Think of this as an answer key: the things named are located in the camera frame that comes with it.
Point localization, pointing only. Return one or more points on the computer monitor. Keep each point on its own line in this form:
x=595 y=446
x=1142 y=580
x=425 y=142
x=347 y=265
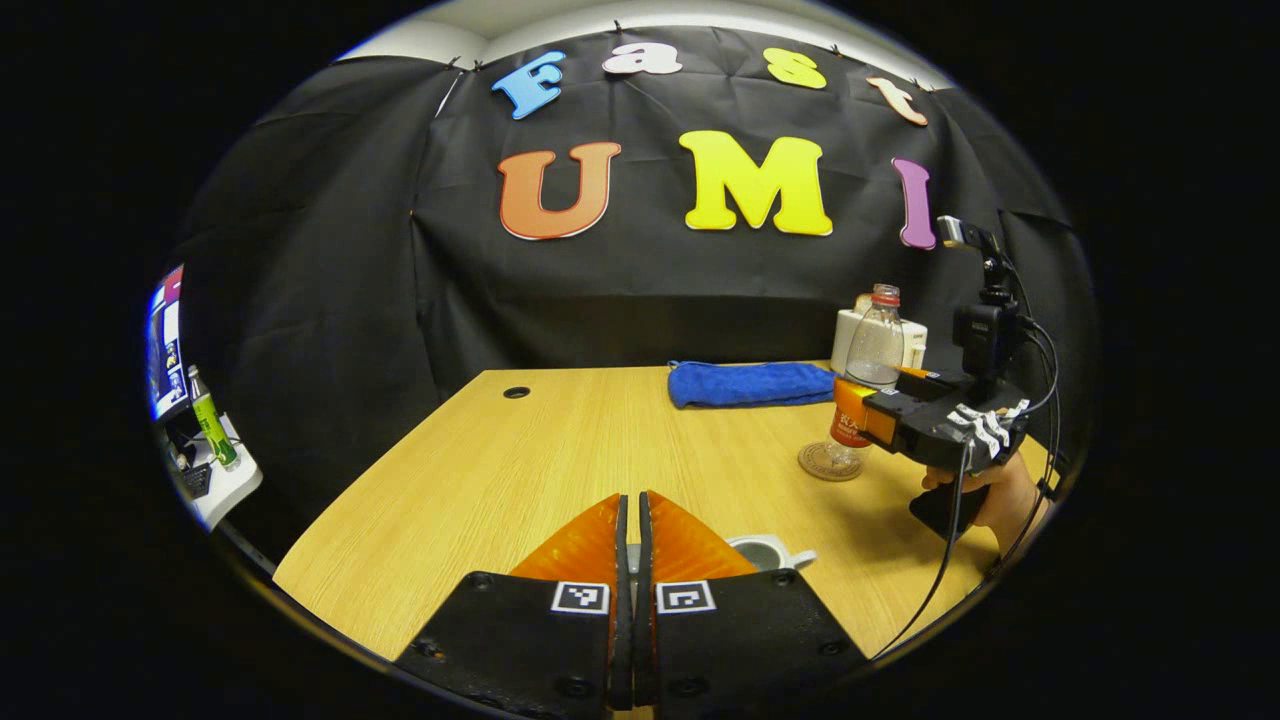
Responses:
x=166 y=345

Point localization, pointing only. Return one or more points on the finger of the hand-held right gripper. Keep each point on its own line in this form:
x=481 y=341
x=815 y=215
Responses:
x=880 y=422
x=920 y=375

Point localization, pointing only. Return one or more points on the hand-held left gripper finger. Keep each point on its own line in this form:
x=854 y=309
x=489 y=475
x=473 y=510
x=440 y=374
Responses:
x=645 y=600
x=621 y=600

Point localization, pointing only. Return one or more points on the white teacup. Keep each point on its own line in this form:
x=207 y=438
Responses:
x=765 y=552

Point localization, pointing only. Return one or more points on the round brown coaster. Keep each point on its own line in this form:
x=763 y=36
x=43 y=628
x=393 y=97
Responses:
x=828 y=463

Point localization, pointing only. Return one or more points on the clear water bottle red label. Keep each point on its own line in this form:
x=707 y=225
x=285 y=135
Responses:
x=875 y=345

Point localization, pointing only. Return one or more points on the blue towel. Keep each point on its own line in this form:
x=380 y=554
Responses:
x=750 y=384

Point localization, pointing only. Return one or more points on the green drink bottle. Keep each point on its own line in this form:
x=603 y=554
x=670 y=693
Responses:
x=212 y=425

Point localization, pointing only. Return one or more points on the white toaster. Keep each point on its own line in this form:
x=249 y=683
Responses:
x=915 y=340

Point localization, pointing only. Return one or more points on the black backdrop cloth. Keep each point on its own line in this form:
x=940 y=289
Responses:
x=350 y=300

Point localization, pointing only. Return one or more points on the white side table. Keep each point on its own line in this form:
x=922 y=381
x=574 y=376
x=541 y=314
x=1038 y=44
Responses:
x=225 y=485

